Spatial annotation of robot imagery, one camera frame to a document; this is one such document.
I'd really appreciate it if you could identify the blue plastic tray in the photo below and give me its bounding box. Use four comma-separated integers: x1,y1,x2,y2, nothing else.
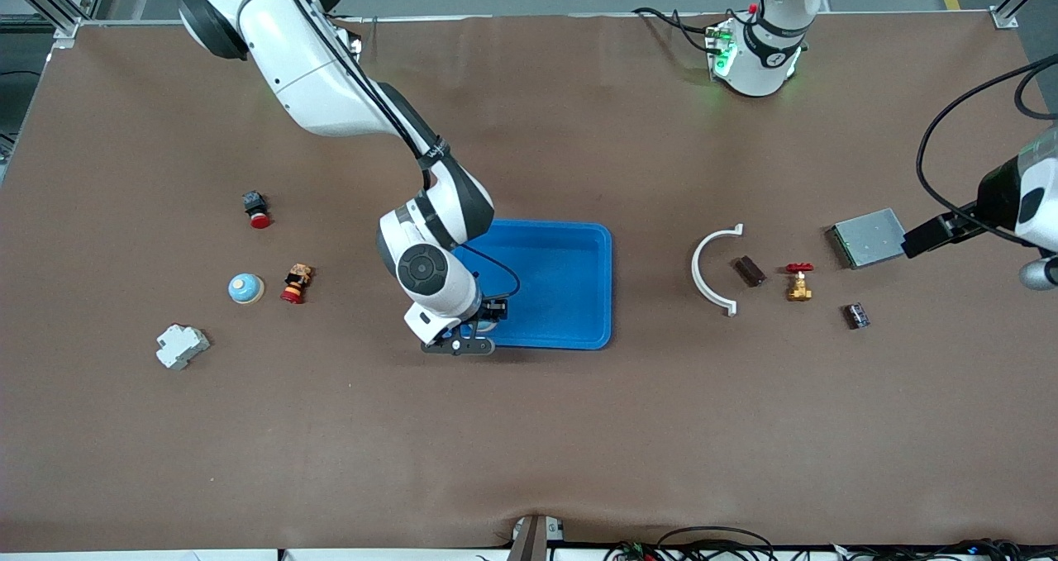
450,218,613,351

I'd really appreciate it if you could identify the grey metal box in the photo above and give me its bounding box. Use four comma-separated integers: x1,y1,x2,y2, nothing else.
827,207,916,270

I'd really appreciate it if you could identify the brown table mat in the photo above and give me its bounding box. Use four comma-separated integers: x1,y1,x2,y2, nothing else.
0,12,1058,555

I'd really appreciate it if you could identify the red button yellow body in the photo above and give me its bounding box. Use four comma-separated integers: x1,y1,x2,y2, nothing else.
279,264,314,306

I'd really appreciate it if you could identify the white curved pipe clamp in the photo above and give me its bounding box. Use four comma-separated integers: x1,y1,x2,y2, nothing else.
690,223,745,318

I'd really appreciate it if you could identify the red button black body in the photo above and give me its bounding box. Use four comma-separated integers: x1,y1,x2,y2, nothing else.
241,191,273,230

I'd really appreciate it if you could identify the white circuit breaker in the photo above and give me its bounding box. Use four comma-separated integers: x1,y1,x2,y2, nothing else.
155,323,211,371

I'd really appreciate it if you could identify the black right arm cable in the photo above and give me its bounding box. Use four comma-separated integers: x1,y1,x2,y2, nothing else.
285,0,522,299

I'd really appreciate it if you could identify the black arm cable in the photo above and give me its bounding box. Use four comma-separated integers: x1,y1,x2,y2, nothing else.
285,0,522,299
915,53,1058,248

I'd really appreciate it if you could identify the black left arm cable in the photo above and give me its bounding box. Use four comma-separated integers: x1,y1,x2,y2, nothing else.
915,53,1058,248

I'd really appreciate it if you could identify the brass valve red handle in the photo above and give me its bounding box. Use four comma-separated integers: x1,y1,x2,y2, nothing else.
784,262,815,302

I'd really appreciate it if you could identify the metal table edge bracket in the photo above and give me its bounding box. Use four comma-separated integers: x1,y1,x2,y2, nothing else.
508,515,565,561

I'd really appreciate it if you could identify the black cable bundle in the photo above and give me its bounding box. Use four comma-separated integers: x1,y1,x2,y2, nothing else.
827,538,1058,561
603,526,782,561

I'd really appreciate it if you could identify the black base cable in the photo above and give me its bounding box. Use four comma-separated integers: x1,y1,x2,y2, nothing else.
632,6,720,54

